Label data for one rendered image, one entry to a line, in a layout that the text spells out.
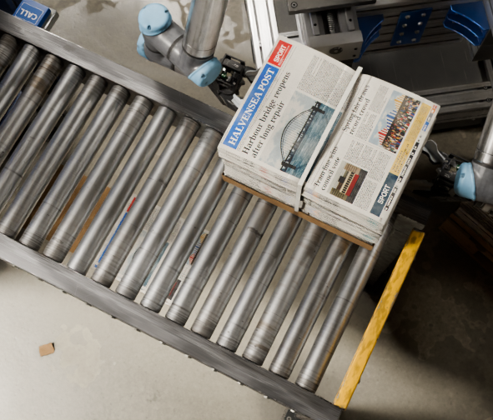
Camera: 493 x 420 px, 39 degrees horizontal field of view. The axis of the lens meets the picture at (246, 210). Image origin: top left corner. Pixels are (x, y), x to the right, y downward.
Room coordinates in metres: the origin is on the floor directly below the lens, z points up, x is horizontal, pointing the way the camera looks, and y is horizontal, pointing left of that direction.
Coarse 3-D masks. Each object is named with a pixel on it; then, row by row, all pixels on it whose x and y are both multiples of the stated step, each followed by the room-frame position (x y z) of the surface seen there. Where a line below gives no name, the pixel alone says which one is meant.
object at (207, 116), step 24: (0, 24) 1.01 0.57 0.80; (24, 24) 1.00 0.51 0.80; (48, 48) 0.93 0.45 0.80; (72, 48) 0.92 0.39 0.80; (96, 72) 0.85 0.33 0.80; (120, 72) 0.84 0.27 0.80; (144, 96) 0.77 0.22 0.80; (168, 96) 0.76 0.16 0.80; (216, 120) 0.69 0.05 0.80; (408, 216) 0.40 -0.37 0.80
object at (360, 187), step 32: (384, 96) 0.60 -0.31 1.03; (416, 96) 0.59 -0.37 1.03; (352, 128) 0.54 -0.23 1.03; (384, 128) 0.53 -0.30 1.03; (416, 128) 0.52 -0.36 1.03; (352, 160) 0.47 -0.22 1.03; (384, 160) 0.46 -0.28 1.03; (416, 160) 0.47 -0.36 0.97; (320, 192) 0.41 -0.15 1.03; (352, 192) 0.40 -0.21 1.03; (384, 192) 0.39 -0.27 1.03; (352, 224) 0.36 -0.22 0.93; (384, 224) 0.33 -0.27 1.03
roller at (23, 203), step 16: (96, 80) 0.83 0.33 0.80; (80, 96) 0.79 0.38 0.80; (96, 96) 0.79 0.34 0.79; (80, 112) 0.74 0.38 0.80; (64, 128) 0.71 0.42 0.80; (80, 128) 0.71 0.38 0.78; (48, 144) 0.67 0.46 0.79; (64, 144) 0.67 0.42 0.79; (48, 160) 0.63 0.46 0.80; (32, 176) 0.59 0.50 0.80; (48, 176) 0.59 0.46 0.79; (32, 192) 0.55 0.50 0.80; (16, 208) 0.52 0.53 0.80; (32, 208) 0.52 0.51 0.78; (0, 224) 0.48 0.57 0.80; (16, 224) 0.48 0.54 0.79
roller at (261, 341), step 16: (304, 240) 0.37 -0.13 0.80; (320, 240) 0.37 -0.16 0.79; (304, 256) 0.33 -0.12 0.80; (288, 272) 0.30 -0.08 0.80; (304, 272) 0.30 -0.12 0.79; (288, 288) 0.26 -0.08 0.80; (272, 304) 0.23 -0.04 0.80; (288, 304) 0.23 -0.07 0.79; (272, 320) 0.19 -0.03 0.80; (256, 336) 0.16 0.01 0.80; (272, 336) 0.16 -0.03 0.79; (256, 352) 0.13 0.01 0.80
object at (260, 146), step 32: (288, 64) 0.69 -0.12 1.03; (320, 64) 0.68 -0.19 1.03; (256, 96) 0.63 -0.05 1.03; (288, 96) 0.62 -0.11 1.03; (320, 96) 0.61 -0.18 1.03; (256, 128) 0.56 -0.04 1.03; (288, 128) 0.55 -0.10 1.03; (224, 160) 0.53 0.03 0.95; (256, 160) 0.49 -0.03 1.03; (288, 160) 0.48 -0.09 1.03
